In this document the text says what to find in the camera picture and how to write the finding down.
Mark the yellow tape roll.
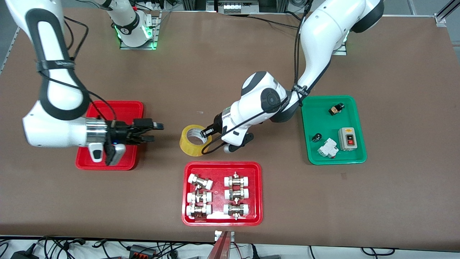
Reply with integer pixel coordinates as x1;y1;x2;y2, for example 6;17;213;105
179;124;213;157

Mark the empty red plastic tray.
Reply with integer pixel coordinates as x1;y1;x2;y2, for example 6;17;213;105
75;100;144;171

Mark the red tray with fittings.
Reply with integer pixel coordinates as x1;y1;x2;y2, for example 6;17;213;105
181;161;263;227

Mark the green plastic tray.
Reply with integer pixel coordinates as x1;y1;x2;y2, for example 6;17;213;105
301;95;367;165

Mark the metal white pipe fitting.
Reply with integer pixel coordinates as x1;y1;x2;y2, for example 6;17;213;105
186;204;212;219
224;187;250;201
188;173;214;190
224;172;250;187
187;191;212;204
223;203;250;220

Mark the black orange power strip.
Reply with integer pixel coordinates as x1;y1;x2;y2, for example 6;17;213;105
129;245;157;258

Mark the white circuit breaker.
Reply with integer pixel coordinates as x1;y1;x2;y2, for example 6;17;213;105
317;138;340;159

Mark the red metal bar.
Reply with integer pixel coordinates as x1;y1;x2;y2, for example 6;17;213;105
207;231;230;259

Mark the grey electrical box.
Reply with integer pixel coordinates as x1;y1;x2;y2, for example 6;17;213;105
217;0;260;15

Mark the silver aluminium profile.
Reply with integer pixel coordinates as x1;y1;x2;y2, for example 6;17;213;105
434;0;460;26

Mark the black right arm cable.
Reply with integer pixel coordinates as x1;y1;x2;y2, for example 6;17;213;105
36;16;117;121

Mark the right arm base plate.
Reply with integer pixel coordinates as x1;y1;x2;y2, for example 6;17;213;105
120;11;161;50

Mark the thin black table cable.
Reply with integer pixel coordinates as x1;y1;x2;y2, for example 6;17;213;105
246;15;302;29

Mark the grey switch box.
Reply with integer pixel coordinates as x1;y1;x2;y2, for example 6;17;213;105
338;127;359;151

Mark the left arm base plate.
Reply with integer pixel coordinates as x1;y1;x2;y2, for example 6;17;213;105
332;32;348;56

